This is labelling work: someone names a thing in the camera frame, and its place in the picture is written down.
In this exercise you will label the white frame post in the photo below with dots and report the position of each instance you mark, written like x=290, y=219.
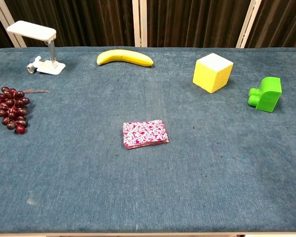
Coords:
x=248, y=24
x=139, y=22
x=2, y=12

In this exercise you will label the blue fabric table cloth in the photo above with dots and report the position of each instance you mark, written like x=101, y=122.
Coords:
x=88, y=172

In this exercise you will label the yellow banana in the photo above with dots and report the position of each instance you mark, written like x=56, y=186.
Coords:
x=123, y=57

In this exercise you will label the dark red grape bunch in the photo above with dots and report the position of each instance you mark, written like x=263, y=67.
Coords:
x=12, y=106

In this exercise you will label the yellow cube block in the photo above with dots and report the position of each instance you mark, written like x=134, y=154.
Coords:
x=207, y=76

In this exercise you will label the green plastic building block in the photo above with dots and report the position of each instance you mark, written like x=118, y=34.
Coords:
x=269, y=96

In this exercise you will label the pink sponge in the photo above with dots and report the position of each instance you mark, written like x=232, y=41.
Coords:
x=144, y=133

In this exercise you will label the white folding phone stand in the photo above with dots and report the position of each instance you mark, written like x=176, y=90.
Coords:
x=32, y=30

